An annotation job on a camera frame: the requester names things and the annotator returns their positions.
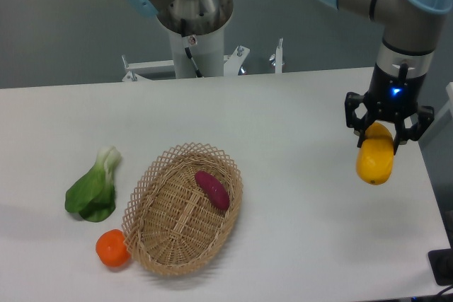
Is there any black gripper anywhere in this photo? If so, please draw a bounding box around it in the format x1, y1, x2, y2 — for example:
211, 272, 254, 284
344, 64, 435, 155

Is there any black cable on pedestal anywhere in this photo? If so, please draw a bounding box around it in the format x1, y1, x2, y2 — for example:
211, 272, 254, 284
180, 18, 205, 79

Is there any white bracket with bolt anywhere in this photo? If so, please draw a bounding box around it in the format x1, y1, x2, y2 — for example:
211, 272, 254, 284
269, 37, 285, 74

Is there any orange tangerine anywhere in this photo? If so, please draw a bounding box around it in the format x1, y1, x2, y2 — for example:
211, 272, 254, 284
96, 229, 130, 267

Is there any purple sweet potato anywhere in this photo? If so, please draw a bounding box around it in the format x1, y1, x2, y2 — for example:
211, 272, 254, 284
195, 170, 230, 211

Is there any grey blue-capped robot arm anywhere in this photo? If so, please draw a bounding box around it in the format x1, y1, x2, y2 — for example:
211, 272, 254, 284
319, 0, 452, 150

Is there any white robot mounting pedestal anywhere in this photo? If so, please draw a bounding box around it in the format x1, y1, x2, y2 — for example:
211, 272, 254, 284
122, 29, 251, 82

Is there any green bok choy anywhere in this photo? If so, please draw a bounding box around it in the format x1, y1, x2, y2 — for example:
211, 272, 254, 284
64, 146, 122, 223

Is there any woven wicker basket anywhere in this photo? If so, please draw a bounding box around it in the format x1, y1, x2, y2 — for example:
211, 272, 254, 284
122, 143, 243, 276

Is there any black device at table edge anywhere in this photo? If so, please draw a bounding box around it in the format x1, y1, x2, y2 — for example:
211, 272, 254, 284
428, 248, 452, 286

